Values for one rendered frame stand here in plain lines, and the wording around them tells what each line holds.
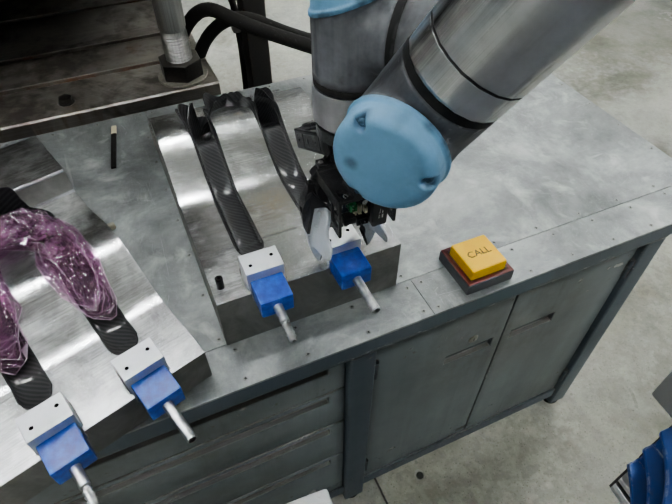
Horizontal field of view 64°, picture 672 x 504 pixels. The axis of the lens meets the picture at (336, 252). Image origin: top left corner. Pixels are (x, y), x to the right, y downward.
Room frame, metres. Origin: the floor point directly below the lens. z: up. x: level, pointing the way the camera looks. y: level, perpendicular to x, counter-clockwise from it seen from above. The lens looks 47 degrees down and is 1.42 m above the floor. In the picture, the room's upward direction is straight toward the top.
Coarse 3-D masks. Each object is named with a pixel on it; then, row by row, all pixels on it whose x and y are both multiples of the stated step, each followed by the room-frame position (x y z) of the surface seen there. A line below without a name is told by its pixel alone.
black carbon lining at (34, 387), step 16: (0, 192) 0.59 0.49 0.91; (0, 208) 0.59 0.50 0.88; (16, 208) 0.59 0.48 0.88; (32, 208) 0.59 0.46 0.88; (96, 320) 0.40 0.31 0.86; (112, 320) 0.40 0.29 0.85; (112, 336) 0.38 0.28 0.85; (128, 336) 0.38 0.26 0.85; (32, 352) 0.35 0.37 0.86; (112, 352) 0.35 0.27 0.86; (32, 368) 0.33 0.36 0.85; (16, 384) 0.31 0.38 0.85; (32, 384) 0.31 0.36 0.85; (48, 384) 0.31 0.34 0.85; (16, 400) 0.29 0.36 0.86; (32, 400) 0.29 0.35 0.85
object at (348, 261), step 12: (348, 228) 0.51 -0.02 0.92; (336, 240) 0.49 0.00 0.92; (348, 240) 0.49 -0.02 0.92; (360, 240) 0.49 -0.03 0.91; (336, 252) 0.47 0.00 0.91; (348, 252) 0.48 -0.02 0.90; (360, 252) 0.48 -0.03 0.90; (336, 264) 0.46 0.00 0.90; (348, 264) 0.46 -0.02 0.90; (360, 264) 0.46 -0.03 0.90; (336, 276) 0.45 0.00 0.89; (348, 276) 0.44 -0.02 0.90; (360, 276) 0.44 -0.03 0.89; (360, 288) 0.42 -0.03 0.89; (372, 300) 0.40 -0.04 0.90; (372, 312) 0.39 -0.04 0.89
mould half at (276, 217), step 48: (288, 96) 0.81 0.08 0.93; (192, 144) 0.69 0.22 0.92; (240, 144) 0.70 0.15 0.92; (192, 192) 0.61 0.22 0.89; (240, 192) 0.62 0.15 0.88; (192, 240) 0.52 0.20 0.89; (288, 240) 0.51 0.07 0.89; (240, 288) 0.43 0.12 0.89; (336, 288) 0.47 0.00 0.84; (384, 288) 0.50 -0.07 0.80; (240, 336) 0.41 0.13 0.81
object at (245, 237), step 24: (240, 96) 0.79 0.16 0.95; (264, 96) 0.80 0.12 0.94; (192, 120) 0.76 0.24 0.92; (264, 120) 0.80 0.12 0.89; (216, 144) 0.69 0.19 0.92; (288, 144) 0.71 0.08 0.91; (216, 168) 0.66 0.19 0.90; (288, 168) 0.68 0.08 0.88; (216, 192) 0.62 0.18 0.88; (288, 192) 0.62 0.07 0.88; (240, 216) 0.57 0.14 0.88; (240, 240) 0.52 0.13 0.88
